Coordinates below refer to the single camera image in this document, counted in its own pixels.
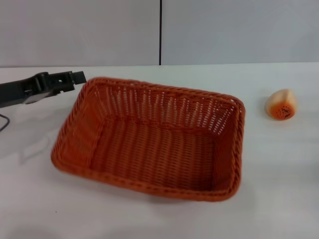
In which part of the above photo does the orange woven plastic basket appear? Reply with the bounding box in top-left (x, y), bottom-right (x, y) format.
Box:
top-left (51, 76), bottom-right (246, 203)

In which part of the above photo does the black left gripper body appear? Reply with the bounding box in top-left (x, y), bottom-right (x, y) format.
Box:
top-left (0, 72), bottom-right (49, 108)

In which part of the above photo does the peach-coloured toy fruit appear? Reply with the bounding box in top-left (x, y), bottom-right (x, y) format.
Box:
top-left (264, 88), bottom-right (297, 120)

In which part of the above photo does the thin black cable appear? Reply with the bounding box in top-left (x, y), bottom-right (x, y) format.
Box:
top-left (0, 113), bottom-right (11, 131)

